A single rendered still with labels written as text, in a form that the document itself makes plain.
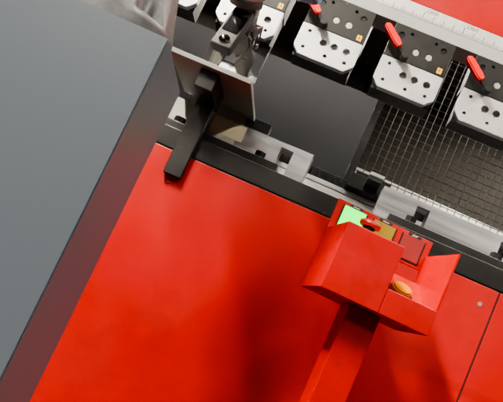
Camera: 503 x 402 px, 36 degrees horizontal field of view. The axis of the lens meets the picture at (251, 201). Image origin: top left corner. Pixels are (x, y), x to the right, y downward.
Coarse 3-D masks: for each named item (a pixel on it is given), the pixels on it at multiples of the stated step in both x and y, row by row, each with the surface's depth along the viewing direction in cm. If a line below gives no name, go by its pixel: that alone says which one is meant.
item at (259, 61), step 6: (258, 48) 185; (264, 48) 185; (270, 48) 185; (234, 54) 185; (258, 54) 185; (264, 54) 185; (228, 60) 185; (234, 60) 184; (258, 60) 184; (264, 60) 184; (222, 66) 185; (228, 66) 185; (234, 66) 185; (252, 66) 184; (258, 66) 184; (234, 72) 185; (252, 72) 184; (258, 72) 184; (252, 78) 184
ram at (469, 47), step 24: (360, 0) 183; (432, 0) 183; (456, 0) 182; (480, 0) 182; (384, 24) 186; (408, 24) 182; (432, 24) 182; (480, 24) 181; (456, 48) 181; (480, 48) 180
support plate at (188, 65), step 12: (180, 60) 160; (192, 60) 156; (204, 60) 156; (180, 72) 168; (192, 72) 164; (216, 72) 157; (228, 72) 156; (192, 84) 173; (228, 84) 161; (240, 84) 158; (252, 84) 157; (228, 96) 170; (240, 96) 166; (252, 96) 164; (228, 108) 180; (240, 108) 175; (252, 108) 171; (252, 120) 181
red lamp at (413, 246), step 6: (408, 234) 146; (402, 240) 146; (408, 240) 146; (414, 240) 146; (408, 246) 146; (414, 246) 146; (420, 246) 147; (408, 252) 146; (414, 252) 146; (420, 252) 146; (408, 258) 146; (414, 258) 146
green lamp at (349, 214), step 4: (344, 208) 145; (348, 208) 145; (352, 208) 145; (344, 212) 145; (348, 212) 145; (352, 212) 145; (356, 212) 145; (360, 212) 145; (340, 216) 145; (344, 216) 145; (348, 216) 145; (352, 216) 145; (356, 216) 145; (360, 216) 145; (364, 216) 146; (340, 220) 145; (344, 220) 145; (348, 220) 145; (352, 220) 145; (356, 220) 145; (360, 224) 145
